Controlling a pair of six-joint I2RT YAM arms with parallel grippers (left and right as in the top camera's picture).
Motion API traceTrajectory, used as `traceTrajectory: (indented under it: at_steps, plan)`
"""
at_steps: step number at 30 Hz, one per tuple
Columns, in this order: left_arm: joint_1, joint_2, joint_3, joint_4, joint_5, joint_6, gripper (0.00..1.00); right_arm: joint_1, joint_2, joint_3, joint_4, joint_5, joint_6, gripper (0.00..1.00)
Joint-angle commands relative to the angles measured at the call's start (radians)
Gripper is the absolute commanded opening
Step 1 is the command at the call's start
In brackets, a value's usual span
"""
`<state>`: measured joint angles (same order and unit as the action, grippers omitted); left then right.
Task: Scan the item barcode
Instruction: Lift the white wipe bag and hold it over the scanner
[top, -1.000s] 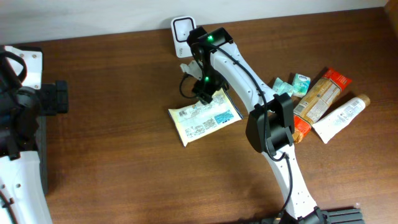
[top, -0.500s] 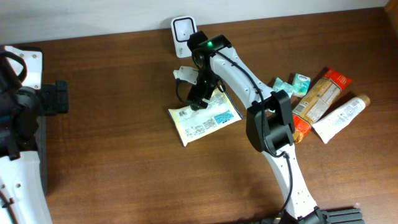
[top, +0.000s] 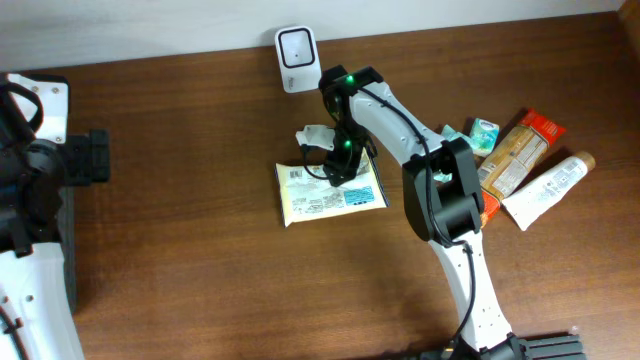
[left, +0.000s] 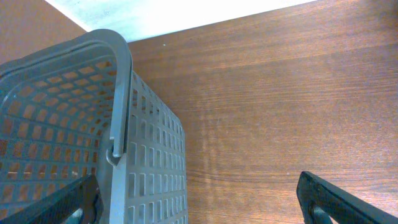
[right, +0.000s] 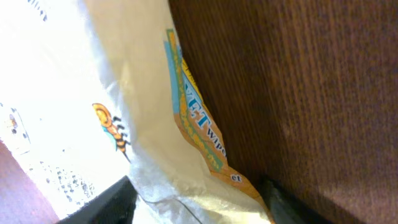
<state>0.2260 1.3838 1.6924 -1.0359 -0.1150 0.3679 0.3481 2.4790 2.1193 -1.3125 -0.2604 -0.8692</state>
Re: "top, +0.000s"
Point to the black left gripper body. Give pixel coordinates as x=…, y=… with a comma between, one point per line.
x=96, y=145

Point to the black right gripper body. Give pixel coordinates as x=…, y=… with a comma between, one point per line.
x=339, y=170

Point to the cream wipes packet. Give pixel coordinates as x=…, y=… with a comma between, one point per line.
x=305, y=198

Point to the teal snack packet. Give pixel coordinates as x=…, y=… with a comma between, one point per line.
x=454, y=160

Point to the small mint green bar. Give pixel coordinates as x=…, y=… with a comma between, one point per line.
x=484, y=135

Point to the orange spaghetti package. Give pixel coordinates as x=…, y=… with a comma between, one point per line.
x=513, y=158

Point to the white Pantene tube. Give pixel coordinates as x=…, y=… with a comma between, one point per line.
x=526, y=205

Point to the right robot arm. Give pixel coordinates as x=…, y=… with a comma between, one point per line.
x=443, y=200

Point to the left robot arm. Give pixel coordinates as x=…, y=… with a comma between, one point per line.
x=41, y=165

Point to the white cube barcode scanner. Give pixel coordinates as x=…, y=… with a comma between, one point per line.
x=298, y=59

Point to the black mesh basket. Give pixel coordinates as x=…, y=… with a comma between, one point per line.
x=66, y=230

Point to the wooden side panel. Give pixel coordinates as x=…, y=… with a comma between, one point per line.
x=629, y=17

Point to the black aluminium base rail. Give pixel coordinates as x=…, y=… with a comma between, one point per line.
x=565, y=347

